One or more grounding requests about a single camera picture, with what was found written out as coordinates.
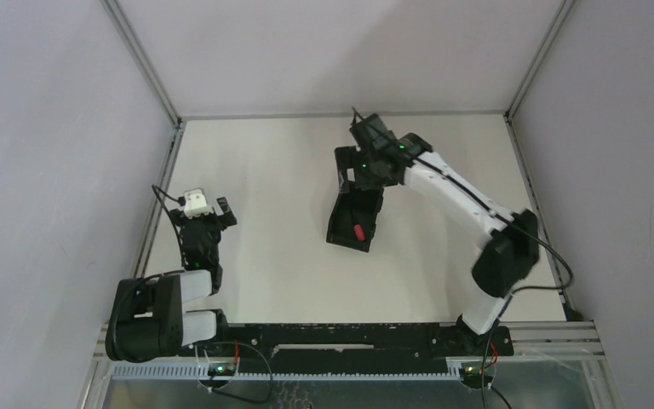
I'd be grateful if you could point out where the red handled screwdriver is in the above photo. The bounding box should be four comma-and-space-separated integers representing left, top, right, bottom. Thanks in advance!
350, 210, 366, 242

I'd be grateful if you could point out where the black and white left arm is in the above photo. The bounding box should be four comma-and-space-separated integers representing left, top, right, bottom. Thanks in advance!
105, 198, 237, 363

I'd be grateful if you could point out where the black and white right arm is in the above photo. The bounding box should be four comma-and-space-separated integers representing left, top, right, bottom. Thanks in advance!
327, 111, 540, 354

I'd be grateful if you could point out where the black plastic bin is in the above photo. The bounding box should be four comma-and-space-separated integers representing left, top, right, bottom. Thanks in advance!
326, 181, 384, 253

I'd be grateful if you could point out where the left controller board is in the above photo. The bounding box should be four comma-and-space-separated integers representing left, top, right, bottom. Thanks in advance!
207, 364, 238, 377

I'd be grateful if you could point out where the controller board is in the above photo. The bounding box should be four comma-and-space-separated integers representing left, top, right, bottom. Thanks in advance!
207, 364, 238, 377
460, 365, 497, 378

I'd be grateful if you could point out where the right controller board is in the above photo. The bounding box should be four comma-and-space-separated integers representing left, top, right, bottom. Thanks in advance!
460, 365, 497, 378

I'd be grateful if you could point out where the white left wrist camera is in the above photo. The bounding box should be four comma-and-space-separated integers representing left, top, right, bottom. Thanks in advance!
183, 188, 215, 219

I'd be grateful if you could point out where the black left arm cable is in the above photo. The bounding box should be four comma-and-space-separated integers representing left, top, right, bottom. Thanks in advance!
151, 185, 188, 267

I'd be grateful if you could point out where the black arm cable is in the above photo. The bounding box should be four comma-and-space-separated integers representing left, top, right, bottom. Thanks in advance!
352, 107, 575, 409
151, 185, 188, 267

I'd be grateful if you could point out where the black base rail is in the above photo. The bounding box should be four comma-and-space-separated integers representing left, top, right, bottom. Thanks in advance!
217, 323, 515, 374

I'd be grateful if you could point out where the white slotted cable duct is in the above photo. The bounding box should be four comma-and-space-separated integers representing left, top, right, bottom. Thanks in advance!
111, 361, 462, 381

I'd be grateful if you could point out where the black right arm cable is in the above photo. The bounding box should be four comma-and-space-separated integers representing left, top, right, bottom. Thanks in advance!
352, 107, 575, 409

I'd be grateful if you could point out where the aluminium frame front beam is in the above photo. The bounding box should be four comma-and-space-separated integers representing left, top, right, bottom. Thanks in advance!
103, 322, 602, 360

